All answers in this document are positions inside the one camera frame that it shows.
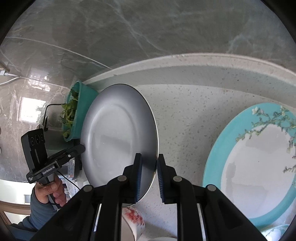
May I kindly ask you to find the grey metal plate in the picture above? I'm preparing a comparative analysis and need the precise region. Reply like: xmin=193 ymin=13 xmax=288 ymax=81
xmin=80 ymin=84 xmax=159 ymax=200

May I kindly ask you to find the white power cable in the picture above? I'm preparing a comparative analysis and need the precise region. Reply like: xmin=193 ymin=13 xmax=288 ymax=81
xmin=0 ymin=67 xmax=24 ymax=85

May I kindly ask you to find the large teal floral plate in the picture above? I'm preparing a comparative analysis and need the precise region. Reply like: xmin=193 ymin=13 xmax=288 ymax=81
xmin=202 ymin=103 xmax=295 ymax=228

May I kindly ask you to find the green basin with vegetables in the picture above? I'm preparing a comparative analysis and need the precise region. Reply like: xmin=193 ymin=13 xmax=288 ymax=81
xmin=60 ymin=81 xmax=98 ymax=142

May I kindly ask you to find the person's left forearm grey sleeve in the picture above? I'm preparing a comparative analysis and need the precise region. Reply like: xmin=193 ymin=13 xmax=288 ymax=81
xmin=7 ymin=188 xmax=57 ymax=240

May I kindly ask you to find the steel rice cooker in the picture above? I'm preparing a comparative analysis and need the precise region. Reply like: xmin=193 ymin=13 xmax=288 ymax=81
xmin=59 ymin=157 xmax=82 ymax=182

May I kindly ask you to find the small teal floral plate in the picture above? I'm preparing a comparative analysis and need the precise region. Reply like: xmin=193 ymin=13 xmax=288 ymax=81
xmin=261 ymin=224 xmax=289 ymax=241

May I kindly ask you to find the person's left hand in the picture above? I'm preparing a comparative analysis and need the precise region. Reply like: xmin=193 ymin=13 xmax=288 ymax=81
xmin=34 ymin=175 xmax=66 ymax=207

